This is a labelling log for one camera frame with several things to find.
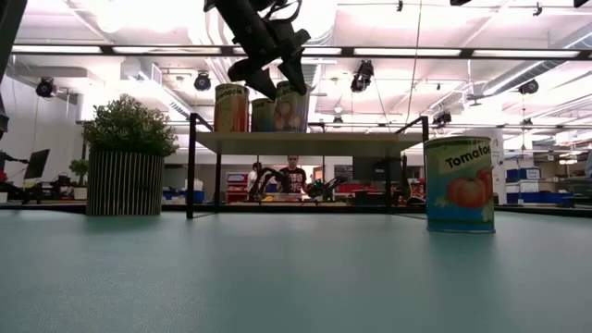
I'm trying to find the teal cherries can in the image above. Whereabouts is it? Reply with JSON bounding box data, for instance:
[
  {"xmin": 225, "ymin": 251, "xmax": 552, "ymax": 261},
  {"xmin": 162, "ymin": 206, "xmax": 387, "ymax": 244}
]
[{"xmin": 251, "ymin": 97, "xmax": 278, "ymax": 133}]

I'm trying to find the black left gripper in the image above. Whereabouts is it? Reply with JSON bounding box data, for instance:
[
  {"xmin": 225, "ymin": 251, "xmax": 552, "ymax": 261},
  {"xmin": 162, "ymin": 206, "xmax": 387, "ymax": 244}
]
[{"xmin": 228, "ymin": 20, "xmax": 312, "ymax": 102}]

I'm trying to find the green plant in striped pot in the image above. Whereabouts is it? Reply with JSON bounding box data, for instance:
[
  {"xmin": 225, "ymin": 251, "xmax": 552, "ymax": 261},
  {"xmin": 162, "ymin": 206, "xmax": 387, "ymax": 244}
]
[{"xmin": 81, "ymin": 94, "xmax": 180, "ymax": 217}]

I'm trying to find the blue peaches can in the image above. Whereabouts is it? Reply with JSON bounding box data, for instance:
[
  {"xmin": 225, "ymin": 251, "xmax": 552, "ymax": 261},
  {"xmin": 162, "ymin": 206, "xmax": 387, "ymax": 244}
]
[{"xmin": 274, "ymin": 80, "xmax": 312, "ymax": 134}]

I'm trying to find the blue storage bin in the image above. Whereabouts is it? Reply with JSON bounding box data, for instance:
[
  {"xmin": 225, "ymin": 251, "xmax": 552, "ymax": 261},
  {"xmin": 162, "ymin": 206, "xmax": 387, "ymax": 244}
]
[{"xmin": 506, "ymin": 166, "xmax": 542, "ymax": 181}]

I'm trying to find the teal tomatoes can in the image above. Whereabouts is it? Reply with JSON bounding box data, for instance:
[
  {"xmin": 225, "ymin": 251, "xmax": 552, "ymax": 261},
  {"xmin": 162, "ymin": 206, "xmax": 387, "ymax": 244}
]
[{"xmin": 424, "ymin": 135, "xmax": 497, "ymax": 235}]

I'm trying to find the white pillar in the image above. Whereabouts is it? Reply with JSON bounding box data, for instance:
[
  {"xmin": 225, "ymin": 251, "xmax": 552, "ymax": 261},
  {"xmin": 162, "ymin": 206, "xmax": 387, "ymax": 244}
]
[{"xmin": 489, "ymin": 128, "xmax": 508, "ymax": 207}]

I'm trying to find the person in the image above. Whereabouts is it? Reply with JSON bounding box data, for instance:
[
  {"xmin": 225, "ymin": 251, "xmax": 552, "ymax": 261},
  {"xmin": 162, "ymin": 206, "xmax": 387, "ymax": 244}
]
[
  {"xmin": 279, "ymin": 154, "xmax": 308, "ymax": 195},
  {"xmin": 247, "ymin": 161, "xmax": 264, "ymax": 191}
]

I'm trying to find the row of blue bins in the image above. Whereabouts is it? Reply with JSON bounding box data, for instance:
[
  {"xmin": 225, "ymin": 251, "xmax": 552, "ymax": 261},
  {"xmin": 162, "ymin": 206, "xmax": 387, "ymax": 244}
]
[{"xmin": 506, "ymin": 191, "xmax": 577, "ymax": 205}]

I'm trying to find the black background monitor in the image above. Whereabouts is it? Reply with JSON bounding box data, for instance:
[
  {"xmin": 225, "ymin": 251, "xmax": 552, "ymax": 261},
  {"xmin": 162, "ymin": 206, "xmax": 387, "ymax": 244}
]
[{"xmin": 23, "ymin": 148, "xmax": 51, "ymax": 180}]

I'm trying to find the wooden shelf with black legs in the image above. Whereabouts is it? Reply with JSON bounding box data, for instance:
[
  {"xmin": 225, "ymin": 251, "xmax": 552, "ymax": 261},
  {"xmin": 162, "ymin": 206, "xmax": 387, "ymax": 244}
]
[{"xmin": 185, "ymin": 112, "xmax": 431, "ymax": 221}]

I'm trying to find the small background potted plant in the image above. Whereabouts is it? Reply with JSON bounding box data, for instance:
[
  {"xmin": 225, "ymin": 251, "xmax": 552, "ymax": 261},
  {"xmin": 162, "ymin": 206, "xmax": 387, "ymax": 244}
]
[{"xmin": 68, "ymin": 159, "xmax": 90, "ymax": 201}]

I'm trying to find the orange pineapple can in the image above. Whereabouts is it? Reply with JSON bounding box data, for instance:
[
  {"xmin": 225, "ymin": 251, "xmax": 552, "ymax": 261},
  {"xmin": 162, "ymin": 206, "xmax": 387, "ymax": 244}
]
[{"xmin": 213, "ymin": 82, "xmax": 251, "ymax": 133}]

